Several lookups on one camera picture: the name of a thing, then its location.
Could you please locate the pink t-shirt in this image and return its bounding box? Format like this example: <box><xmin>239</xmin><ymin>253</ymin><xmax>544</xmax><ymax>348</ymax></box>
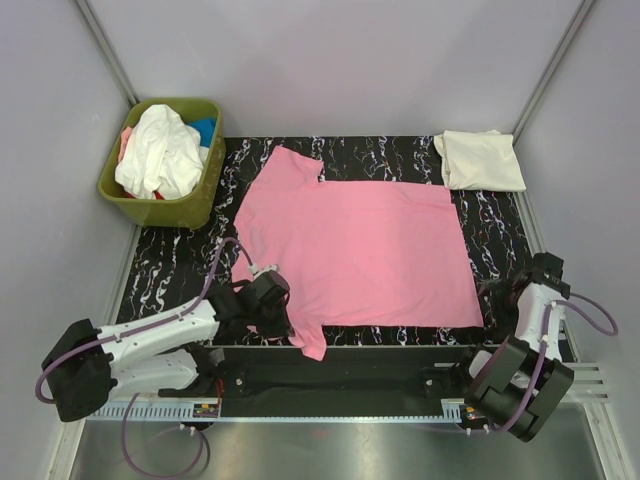
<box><xmin>232</xmin><ymin>146</ymin><xmax>483</xmax><ymax>361</ymax></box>

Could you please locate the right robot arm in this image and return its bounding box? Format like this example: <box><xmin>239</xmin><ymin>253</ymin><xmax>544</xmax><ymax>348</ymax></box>
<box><xmin>453</xmin><ymin>273</ymin><xmax>574</xmax><ymax>442</ymax></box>

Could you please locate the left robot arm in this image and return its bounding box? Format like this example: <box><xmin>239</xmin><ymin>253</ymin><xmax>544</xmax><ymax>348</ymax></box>
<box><xmin>36</xmin><ymin>279</ymin><xmax>291</xmax><ymax>423</ymax></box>

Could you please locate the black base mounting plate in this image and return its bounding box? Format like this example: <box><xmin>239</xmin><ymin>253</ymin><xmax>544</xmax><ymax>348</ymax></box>
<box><xmin>158</xmin><ymin>344</ymin><xmax>515</xmax><ymax>419</ymax></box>

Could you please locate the folded cream t-shirt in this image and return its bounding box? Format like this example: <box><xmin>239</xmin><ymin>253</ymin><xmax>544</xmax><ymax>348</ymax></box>
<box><xmin>433</xmin><ymin>130</ymin><xmax>526</xmax><ymax>193</ymax></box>

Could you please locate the olive green plastic basket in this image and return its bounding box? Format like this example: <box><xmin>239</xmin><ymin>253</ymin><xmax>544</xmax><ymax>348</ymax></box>
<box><xmin>98</xmin><ymin>98</ymin><xmax>226</xmax><ymax>230</ymax></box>

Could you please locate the white shirt in basket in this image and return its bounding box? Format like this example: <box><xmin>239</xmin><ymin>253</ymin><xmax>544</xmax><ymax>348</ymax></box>
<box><xmin>114</xmin><ymin>104</ymin><xmax>209</xmax><ymax>200</ymax></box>

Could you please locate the blue garment in basket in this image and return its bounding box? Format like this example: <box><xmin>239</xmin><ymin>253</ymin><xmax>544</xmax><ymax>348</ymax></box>
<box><xmin>188</xmin><ymin>117</ymin><xmax>217</xmax><ymax>148</ymax></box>

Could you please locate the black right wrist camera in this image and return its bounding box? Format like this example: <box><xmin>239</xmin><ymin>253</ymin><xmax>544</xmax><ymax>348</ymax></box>
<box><xmin>530</xmin><ymin>252</ymin><xmax>570</xmax><ymax>299</ymax></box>

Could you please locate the aluminium rail frame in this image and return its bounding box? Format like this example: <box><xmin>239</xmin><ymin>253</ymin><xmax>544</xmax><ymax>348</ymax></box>
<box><xmin>94</xmin><ymin>362</ymin><xmax>611</xmax><ymax>426</ymax></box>

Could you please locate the right aluminium corner post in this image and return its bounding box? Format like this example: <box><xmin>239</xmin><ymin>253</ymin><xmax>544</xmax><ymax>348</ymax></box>
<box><xmin>512</xmin><ymin>0</ymin><xmax>600</xmax><ymax>144</ymax></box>

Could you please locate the aluminium corner post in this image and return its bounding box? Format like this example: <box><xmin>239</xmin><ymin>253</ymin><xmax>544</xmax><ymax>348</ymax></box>
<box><xmin>512</xmin><ymin>0</ymin><xmax>600</xmax><ymax>144</ymax></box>
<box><xmin>69</xmin><ymin>0</ymin><xmax>139</xmax><ymax>108</ymax></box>

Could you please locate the left aluminium corner post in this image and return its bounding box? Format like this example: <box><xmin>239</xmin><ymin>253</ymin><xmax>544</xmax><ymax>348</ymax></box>
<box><xmin>69</xmin><ymin>0</ymin><xmax>139</xmax><ymax>108</ymax></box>

